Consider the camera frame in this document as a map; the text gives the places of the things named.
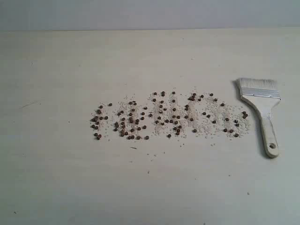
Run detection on white bristle wooden paint brush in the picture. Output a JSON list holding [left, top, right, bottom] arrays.
[[236, 78, 281, 158]]

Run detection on scattered brown round pellets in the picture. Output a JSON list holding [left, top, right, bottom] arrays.
[[90, 91, 248, 141]]

